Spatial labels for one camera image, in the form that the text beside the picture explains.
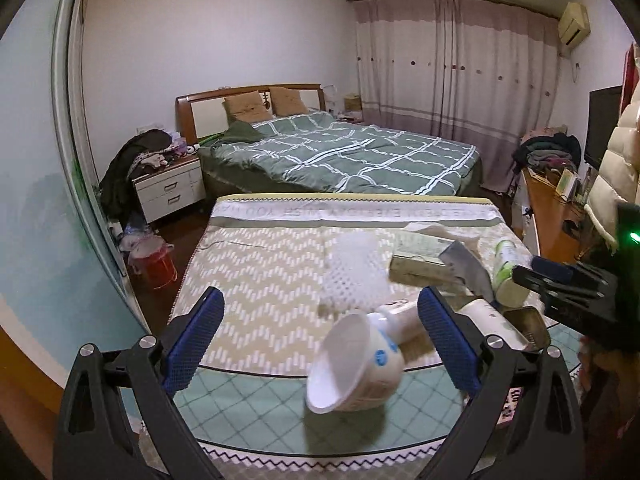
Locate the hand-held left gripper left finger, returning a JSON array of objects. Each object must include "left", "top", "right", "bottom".
[{"left": 52, "top": 286, "right": 226, "bottom": 480}]

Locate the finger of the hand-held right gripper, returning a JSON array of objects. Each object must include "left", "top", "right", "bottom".
[
  {"left": 531, "top": 256, "right": 583, "bottom": 282},
  {"left": 511, "top": 264, "right": 607, "bottom": 302}
]

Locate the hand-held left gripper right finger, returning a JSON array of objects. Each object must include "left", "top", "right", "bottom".
[{"left": 416, "top": 286, "right": 586, "bottom": 480}]

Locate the white bottle green label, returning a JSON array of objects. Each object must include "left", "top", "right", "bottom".
[{"left": 491, "top": 238, "right": 533, "bottom": 309}]

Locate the white paper cup blue print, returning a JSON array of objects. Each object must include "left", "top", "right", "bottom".
[{"left": 305, "top": 311, "right": 405, "bottom": 414}]

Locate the white foam net sleeve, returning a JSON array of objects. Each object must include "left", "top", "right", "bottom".
[{"left": 320, "top": 232, "right": 391, "bottom": 314}]

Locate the wooden desk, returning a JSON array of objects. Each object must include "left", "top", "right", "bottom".
[{"left": 520, "top": 167, "right": 597, "bottom": 267}]

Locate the open metal tin can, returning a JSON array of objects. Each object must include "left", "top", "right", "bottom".
[{"left": 502, "top": 306, "right": 552, "bottom": 352}]

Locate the small white plastic bottle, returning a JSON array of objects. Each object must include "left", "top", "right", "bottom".
[{"left": 375, "top": 300, "right": 426, "bottom": 346}]

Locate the olive green paper box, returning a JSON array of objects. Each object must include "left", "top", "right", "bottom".
[{"left": 389, "top": 232, "right": 468, "bottom": 294}]

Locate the small green white box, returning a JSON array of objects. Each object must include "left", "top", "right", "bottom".
[{"left": 555, "top": 167, "right": 579, "bottom": 202}]

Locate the red bucket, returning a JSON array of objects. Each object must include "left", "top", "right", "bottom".
[{"left": 129, "top": 239, "right": 179, "bottom": 291}]

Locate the teal diamond table cover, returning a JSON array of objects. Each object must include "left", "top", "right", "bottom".
[{"left": 134, "top": 317, "right": 582, "bottom": 480}]

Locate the beige chevron tablecloth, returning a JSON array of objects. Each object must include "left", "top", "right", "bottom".
[{"left": 169, "top": 195, "right": 551, "bottom": 377}]

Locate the folded clothes pile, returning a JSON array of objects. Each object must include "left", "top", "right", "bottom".
[{"left": 512, "top": 127, "right": 584, "bottom": 177}]

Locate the plastic bags heap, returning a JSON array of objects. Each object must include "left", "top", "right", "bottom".
[{"left": 116, "top": 220, "right": 157, "bottom": 252}]

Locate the black television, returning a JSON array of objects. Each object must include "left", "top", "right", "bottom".
[{"left": 584, "top": 85, "right": 624, "bottom": 171}]

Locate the white nightstand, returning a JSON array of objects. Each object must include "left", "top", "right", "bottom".
[{"left": 132, "top": 154, "right": 206, "bottom": 224}]

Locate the dark clothes pile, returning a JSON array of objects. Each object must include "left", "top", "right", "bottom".
[{"left": 99, "top": 129, "right": 173, "bottom": 211}]

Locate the clutter of small toiletries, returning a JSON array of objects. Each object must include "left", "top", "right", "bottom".
[{"left": 169, "top": 132, "right": 202, "bottom": 160}]

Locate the green checked quilt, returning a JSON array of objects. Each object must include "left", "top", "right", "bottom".
[{"left": 197, "top": 110, "right": 478, "bottom": 196}]

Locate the pink beige curtain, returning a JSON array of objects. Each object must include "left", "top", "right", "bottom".
[{"left": 350, "top": 0, "right": 562, "bottom": 194}]

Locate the dark green cloth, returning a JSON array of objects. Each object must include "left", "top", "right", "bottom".
[{"left": 219, "top": 120, "right": 262, "bottom": 144}]

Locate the sliding wardrobe door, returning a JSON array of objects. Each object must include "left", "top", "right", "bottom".
[{"left": 0, "top": 0, "right": 153, "bottom": 376}]

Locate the brown pillow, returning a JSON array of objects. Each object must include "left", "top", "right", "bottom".
[
  {"left": 222, "top": 91, "right": 274, "bottom": 124},
  {"left": 270, "top": 86, "right": 309, "bottom": 116}
]

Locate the beige air conditioner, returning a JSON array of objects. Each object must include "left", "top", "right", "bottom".
[{"left": 557, "top": 2, "right": 592, "bottom": 46}]

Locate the wooden bed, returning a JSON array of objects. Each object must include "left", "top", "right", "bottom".
[{"left": 175, "top": 84, "right": 483, "bottom": 197}]

